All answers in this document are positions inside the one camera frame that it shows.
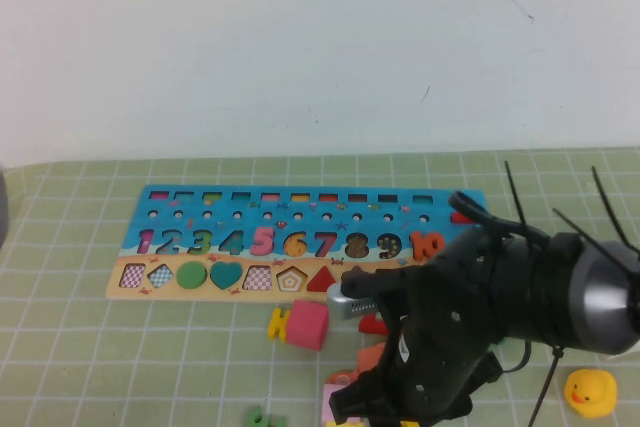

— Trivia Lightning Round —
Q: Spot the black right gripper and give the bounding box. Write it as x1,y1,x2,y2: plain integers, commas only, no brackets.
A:
329,304,502,427

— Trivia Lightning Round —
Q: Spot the red number seven piece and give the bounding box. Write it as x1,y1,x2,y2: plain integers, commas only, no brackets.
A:
358,313,390,337

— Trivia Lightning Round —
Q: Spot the green number piece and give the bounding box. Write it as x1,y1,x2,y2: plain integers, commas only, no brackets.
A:
243,404,290,427

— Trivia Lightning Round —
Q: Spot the yellow equals sign piece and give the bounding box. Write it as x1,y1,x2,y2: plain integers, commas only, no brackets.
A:
267,307,292,344

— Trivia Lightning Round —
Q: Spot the red triangle piece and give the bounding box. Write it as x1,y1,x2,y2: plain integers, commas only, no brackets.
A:
306,265,340,294

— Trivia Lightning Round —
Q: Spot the orange number ten piece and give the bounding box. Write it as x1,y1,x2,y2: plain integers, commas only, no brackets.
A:
409,230,447,262

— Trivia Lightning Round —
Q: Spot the teal heart piece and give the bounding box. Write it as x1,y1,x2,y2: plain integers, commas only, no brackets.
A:
209,261,245,291

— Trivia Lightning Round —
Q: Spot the pink number five piece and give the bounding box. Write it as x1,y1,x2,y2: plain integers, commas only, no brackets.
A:
250,225,276,257

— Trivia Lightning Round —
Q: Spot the green circle piece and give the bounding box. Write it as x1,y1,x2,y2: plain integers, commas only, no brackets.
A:
175,261,209,291

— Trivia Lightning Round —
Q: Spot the colourful wooden number puzzle board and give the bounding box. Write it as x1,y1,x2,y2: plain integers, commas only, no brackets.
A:
105,184,489,303

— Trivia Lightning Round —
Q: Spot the light pink wooden cube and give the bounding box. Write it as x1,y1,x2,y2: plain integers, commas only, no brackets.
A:
321,383,354,422

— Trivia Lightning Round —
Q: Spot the orange wooden fish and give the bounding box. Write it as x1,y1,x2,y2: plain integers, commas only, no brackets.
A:
326,369,359,389

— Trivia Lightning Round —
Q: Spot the orange wooden cube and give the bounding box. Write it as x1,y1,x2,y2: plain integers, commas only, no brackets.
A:
356,343,389,374

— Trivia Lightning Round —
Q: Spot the magenta wooden cube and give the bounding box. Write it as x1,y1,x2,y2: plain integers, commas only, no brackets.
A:
284,299,330,352

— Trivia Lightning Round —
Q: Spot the black zip tie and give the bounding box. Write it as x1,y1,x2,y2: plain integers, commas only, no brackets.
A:
503,160,527,234
591,165,632,249
551,206,632,274
528,346,565,424

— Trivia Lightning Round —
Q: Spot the yellow rubber duck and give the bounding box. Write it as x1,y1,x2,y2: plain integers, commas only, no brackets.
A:
563,368,618,419

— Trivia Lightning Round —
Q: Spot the green checked tablecloth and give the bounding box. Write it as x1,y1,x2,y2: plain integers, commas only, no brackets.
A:
0,146,640,427

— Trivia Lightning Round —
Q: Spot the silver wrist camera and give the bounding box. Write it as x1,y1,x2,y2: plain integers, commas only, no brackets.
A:
327,282,380,322

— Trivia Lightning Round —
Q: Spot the black thin cable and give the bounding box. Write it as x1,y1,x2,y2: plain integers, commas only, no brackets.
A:
499,339,532,374

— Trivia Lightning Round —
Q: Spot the black looped cable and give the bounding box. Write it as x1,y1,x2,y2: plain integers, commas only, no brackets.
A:
448,190,506,236

